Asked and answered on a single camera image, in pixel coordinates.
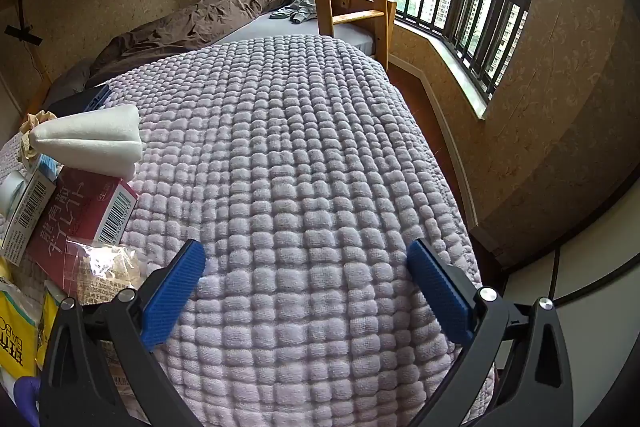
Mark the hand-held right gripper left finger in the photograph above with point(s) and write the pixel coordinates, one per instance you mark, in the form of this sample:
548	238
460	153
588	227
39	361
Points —
172	294

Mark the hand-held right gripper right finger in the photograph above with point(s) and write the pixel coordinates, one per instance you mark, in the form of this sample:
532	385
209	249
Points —
440	294

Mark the clear egg snack packet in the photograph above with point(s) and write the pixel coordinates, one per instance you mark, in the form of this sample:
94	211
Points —
100	267

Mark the yellow tissue packet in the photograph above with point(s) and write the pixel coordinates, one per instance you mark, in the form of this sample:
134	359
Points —
15	332
47	312

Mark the red carton box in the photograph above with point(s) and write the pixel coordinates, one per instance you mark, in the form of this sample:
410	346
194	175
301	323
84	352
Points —
65	212

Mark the blue tissue box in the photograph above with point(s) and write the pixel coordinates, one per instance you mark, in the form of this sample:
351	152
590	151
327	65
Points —
30	212

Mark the purple glove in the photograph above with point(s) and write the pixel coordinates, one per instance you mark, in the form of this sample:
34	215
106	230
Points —
17	399

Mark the lavender quilted blanket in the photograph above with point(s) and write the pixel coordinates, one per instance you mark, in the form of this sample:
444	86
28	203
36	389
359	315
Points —
300	157

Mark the clear tape roll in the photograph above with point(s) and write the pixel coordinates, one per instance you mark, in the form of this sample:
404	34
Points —
10	197

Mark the grey stone windowsill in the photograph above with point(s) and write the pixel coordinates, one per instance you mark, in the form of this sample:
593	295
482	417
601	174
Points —
450	67

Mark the grey pillow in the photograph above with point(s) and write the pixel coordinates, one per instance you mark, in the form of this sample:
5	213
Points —
65	84

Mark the brown duvet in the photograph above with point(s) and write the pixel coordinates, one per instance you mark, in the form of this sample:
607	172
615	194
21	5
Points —
200	14

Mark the grey bed sheet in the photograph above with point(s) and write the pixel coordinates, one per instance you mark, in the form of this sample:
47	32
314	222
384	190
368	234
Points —
280	27

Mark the grey garment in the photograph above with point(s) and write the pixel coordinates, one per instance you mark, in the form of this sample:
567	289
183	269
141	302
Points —
300	7

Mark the black wall bracket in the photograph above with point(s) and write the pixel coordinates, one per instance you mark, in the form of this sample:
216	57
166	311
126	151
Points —
22	32

